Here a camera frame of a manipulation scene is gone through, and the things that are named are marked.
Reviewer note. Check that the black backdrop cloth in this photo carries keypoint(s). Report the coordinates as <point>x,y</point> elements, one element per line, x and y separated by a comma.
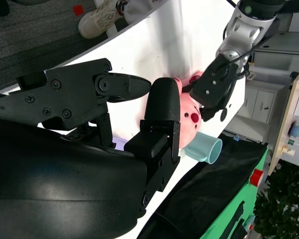
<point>214,189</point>

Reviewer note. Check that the black table grommet hole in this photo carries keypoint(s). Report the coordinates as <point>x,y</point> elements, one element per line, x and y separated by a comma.
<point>223,115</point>

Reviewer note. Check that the green cloth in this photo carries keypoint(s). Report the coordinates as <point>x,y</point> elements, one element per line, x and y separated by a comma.
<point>239,194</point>

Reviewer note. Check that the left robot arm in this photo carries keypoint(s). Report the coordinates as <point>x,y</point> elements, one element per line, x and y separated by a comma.
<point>246,25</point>

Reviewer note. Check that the purple plastic plate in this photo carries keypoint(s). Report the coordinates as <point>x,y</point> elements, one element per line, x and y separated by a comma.
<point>120,144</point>

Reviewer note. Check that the pink plush beaver doll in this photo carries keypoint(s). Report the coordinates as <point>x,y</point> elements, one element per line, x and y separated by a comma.
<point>189,129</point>

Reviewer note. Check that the teal plastic mug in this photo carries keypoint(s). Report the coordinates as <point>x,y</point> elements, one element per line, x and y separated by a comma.
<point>201,147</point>

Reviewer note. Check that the white cabinet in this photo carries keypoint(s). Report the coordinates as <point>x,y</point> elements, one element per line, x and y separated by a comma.
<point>264,104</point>

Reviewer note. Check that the small red cube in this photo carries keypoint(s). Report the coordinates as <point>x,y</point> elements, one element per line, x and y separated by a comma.
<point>78,10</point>

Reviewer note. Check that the wooden board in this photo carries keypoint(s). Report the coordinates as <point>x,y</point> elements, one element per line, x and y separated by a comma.
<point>285,119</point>

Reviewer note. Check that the white sneaker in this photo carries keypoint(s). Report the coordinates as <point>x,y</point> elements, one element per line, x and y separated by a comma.
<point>97,22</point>

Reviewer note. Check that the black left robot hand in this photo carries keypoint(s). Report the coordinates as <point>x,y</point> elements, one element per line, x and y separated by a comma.
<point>211,84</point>

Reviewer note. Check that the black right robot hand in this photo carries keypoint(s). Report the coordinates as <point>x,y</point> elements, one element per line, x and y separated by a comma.
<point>52,179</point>

